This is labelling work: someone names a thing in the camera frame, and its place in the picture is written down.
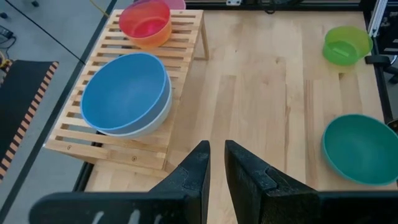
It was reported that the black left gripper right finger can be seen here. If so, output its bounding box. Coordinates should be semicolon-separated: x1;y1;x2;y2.
224;139;398;224

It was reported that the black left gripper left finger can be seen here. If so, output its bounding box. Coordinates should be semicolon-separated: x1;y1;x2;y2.
28;139;211;224

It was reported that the large white bowl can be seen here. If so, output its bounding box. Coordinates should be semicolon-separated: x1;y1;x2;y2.
98;93;174;139

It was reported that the teal bowl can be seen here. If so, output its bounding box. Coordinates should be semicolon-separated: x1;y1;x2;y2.
320;113;398;187

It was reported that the blue bowl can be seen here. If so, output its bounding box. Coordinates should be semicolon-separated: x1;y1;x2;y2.
80;52;172;135

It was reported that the yellow translucent bowl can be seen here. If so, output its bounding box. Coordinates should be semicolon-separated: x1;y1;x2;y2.
119;18;172;50

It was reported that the green translucent bowl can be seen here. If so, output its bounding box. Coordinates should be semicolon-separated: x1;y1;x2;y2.
322;26;374;67

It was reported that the red translucent bowl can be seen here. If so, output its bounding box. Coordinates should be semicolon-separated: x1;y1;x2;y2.
118;0;172;40

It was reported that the pink bowl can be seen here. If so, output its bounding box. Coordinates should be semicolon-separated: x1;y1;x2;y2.
164;0;187;11

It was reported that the wooden slatted shelf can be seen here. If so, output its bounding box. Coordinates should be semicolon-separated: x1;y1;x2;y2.
44;8;210;175

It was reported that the black hazard-striped floor mat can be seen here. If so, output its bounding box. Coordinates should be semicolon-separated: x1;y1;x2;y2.
0;59;60;184

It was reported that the yellow hanging cable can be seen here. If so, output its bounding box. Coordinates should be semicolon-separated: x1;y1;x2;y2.
89;0;110;17

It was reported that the black hanging cable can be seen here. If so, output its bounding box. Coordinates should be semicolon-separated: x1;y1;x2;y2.
5;0;87;65

